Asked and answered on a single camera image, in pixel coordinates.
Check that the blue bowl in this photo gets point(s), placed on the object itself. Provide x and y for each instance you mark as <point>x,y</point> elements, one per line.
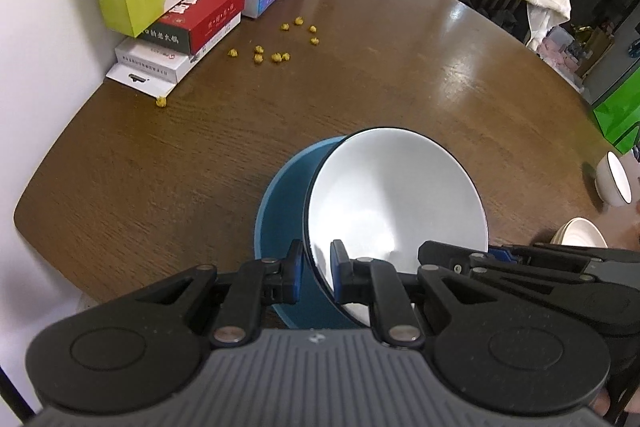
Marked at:
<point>280,217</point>

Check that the white box with red mark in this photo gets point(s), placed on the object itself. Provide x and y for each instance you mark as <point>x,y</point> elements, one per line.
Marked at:
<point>150,57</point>

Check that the green paper bag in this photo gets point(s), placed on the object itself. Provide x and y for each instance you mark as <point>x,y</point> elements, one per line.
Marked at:
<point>622,117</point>

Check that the cream plate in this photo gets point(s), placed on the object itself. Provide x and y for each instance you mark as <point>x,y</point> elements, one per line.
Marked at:
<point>580,229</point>

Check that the scattered yellow snack bits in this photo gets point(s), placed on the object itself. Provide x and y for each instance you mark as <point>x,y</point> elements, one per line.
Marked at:
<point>258,58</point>

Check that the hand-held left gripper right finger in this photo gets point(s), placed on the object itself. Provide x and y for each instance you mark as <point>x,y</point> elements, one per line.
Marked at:
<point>336,277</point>

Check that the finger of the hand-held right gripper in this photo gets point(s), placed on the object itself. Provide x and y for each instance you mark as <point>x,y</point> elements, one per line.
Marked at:
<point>525,269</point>
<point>575,253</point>

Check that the white box with black mark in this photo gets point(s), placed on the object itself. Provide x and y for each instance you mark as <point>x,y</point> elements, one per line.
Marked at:
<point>135,79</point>

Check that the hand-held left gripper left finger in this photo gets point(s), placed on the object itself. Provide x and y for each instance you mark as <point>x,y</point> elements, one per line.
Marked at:
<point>298,272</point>

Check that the white bowl with black rim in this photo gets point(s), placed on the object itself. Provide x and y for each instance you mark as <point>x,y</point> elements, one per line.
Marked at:
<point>612,182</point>
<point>390,197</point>

